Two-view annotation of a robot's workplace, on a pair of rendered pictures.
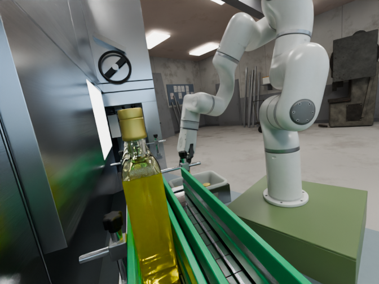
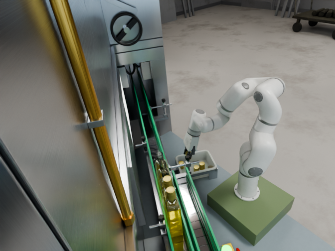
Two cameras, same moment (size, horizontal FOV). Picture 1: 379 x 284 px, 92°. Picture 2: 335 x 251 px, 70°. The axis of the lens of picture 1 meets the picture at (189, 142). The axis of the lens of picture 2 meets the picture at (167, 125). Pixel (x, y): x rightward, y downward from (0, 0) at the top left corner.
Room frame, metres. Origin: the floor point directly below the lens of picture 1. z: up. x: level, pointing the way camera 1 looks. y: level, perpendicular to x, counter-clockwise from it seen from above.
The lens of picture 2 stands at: (-0.32, -0.03, 1.89)
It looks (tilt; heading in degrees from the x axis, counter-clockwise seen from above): 36 degrees down; 9
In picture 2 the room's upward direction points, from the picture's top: 6 degrees counter-clockwise
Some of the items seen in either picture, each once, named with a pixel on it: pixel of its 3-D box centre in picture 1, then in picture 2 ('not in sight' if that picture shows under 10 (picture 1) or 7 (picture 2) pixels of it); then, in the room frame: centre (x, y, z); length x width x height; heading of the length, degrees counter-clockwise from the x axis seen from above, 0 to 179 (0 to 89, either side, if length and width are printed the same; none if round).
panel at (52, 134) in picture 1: (89, 121); (126, 130); (0.66, 0.34, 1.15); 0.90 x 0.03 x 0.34; 18
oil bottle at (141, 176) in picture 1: (150, 217); (173, 216); (0.27, 0.08, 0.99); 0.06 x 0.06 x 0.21; 17
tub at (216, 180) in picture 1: (198, 190); (195, 166); (0.74, -0.01, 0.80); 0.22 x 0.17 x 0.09; 108
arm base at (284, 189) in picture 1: (283, 171); (249, 179); (0.54, -0.28, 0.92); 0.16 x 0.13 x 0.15; 143
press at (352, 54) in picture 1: (346, 81); not in sight; (5.40, -4.75, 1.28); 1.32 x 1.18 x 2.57; 42
